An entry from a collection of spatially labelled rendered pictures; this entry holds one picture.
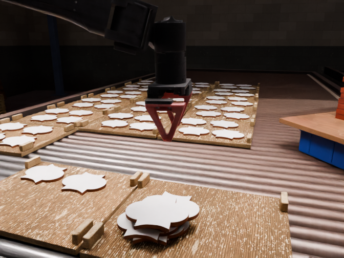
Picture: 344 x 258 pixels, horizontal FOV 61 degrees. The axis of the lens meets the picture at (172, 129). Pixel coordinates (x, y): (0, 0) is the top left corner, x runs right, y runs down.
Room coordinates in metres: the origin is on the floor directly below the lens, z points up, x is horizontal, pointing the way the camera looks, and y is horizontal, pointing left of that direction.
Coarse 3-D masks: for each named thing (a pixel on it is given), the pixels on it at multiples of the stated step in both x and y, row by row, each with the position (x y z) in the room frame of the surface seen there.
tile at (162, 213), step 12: (132, 204) 0.57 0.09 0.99; (144, 204) 0.57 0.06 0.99; (156, 204) 0.57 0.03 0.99; (168, 204) 0.57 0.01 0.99; (180, 204) 0.57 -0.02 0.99; (132, 216) 0.53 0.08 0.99; (144, 216) 0.53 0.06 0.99; (156, 216) 0.53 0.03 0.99; (168, 216) 0.53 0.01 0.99; (180, 216) 0.53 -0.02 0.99; (156, 228) 0.50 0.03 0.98; (168, 228) 0.49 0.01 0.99
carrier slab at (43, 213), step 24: (72, 168) 0.89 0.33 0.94; (0, 192) 0.73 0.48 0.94; (24, 192) 0.73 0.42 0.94; (48, 192) 0.73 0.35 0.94; (72, 192) 0.73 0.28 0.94; (96, 192) 0.73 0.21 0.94; (120, 192) 0.73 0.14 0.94; (0, 216) 0.62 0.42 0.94; (24, 216) 0.62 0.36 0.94; (48, 216) 0.62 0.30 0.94; (72, 216) 0.62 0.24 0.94; (96, 216) 0.62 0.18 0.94; (24, 240) 0.54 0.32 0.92; (48, 240) 0.53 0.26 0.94
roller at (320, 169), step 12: (84, 144) 1.21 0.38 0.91; (96, 144) 1.19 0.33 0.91; (108, 144) 1.18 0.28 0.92; (120, 144) 1.17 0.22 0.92; (192, 156) 1.06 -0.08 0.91; (204, 156) 1.05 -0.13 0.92; (216, 156) 1.04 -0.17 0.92; (228, 156) 1.04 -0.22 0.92; (300, 168) 0.95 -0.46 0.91; (312, 168) 0.94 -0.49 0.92; (324, 168) 0.93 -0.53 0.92; (336, 168) 0.93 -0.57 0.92
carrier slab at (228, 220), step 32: (160, 192) 0.73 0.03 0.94; (192, 192) 0.73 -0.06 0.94; (224, 192) 0.73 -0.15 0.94; (192, 224) 0.58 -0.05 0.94; (224, 224) 0.58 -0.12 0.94; (256, 224) 0.58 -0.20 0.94; (288, 224) 0.58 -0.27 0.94; (96, 256) 0.48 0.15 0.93; (128, 256) 0.48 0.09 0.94; (160, 256) 0.48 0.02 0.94; (192, 256) 0.48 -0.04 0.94; (224, 256) 0.48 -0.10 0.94; (256, 256) 0.48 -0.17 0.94; (288, 256) 0.48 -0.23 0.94
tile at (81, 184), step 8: (72, 176) 0.81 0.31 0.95; (80, 176) 0.81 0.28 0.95; (88, 176) 0.81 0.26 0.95; (96, 176) 0.81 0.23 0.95; (104, 176) 0.82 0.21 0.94; (64, 184) 0.76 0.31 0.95; (72, 184) 0.76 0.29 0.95; (80, 184) 0.76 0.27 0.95; (88, 184) 0.76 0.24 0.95; (96, 184) 0.76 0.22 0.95; (104, 184) 0.76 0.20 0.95; (80, 192) 0.72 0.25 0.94
